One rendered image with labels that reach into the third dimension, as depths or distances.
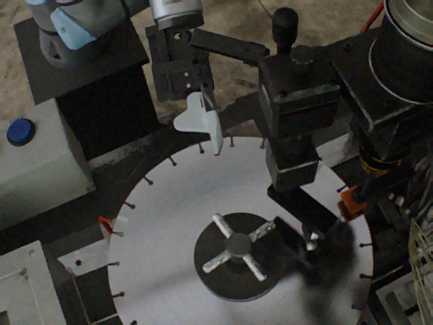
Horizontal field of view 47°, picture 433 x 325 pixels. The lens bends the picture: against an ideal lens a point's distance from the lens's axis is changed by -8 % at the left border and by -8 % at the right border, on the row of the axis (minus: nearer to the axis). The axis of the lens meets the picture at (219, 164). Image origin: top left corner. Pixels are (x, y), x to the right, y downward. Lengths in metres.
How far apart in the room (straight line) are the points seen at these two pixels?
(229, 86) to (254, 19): 0.34
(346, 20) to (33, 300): 1.69
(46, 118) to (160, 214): 0.28
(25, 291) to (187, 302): 0.24
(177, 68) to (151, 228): 0.22
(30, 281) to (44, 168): 0.19
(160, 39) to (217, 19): 1.35
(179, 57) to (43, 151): 0.25
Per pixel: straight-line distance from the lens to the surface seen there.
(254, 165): 0.70
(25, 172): 0.83
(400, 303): 0.76
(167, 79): 0.75
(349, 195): 0.67
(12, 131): 0.86
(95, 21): 0.84
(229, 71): 1.95
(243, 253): 0.60
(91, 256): 0.89
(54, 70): 1.11
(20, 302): 0.76
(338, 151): 0.93
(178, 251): 0.66
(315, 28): 2.09
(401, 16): 0.37
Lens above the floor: 1.58
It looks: 64 degrees down
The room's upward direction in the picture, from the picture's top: 8 degrees counter-clockwise
